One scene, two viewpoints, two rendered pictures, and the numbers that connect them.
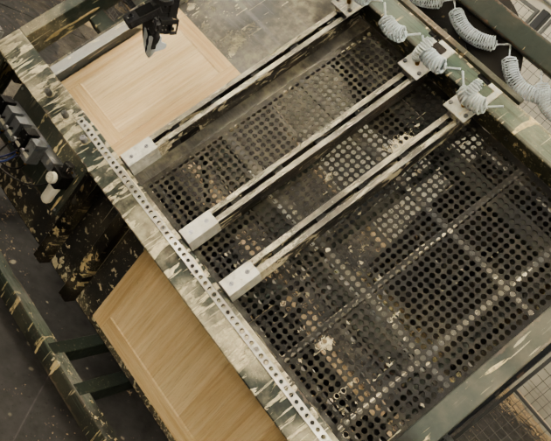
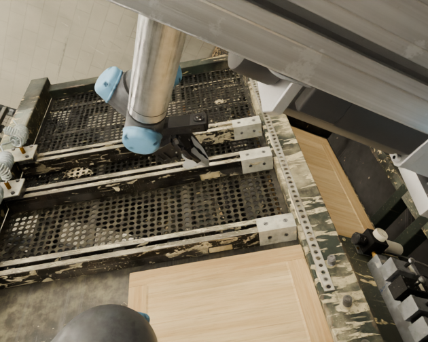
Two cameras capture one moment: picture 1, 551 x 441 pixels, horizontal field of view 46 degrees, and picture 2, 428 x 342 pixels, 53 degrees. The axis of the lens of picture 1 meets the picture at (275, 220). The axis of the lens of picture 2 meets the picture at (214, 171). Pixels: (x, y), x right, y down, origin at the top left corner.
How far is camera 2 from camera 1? 2.47 m
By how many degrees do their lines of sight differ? 72
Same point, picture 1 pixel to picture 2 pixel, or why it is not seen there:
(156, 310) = not seen: hidden behind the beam
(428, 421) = (196, 63)
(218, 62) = (139, 298)
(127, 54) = not seen: outside the picture
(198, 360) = not seen: hidden behind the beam
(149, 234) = (297, 165)
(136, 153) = (278, 220)
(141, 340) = (346, 211)
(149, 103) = (240, 286)
